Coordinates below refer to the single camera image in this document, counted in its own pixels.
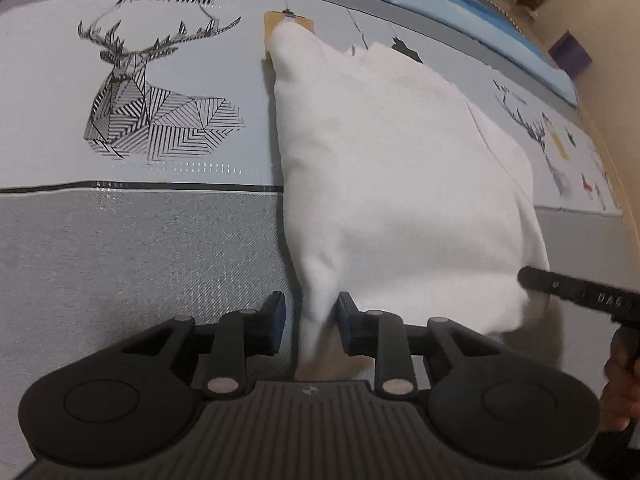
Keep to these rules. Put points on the purple box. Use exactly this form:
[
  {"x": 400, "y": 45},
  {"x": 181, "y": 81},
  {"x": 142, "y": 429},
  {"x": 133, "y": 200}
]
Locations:
[{"x": 572, "y": 55}]

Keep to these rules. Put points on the light blue sheet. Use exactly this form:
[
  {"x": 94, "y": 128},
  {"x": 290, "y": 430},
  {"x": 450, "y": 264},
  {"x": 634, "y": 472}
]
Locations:
[{"x": 555, "y": 82}]

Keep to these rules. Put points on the white garment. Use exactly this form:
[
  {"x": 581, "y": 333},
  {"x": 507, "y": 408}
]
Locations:
[{"x": 390, "y": 185}]

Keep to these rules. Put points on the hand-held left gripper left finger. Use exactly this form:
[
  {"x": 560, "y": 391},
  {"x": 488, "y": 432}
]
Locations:
[{"x": 277, "y": 317}]

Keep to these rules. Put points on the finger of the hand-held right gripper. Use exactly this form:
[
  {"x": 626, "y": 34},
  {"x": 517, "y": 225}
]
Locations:
[{"x": 550, "y": 285}]

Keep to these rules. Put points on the person's right hand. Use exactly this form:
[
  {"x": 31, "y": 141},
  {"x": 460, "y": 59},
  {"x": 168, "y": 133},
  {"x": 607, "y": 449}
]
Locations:
[{"x": 617, "y": 395}]

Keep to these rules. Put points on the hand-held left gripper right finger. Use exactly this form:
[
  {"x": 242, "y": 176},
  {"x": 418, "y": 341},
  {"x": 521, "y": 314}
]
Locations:
[{"x": 346, "y": 322}]

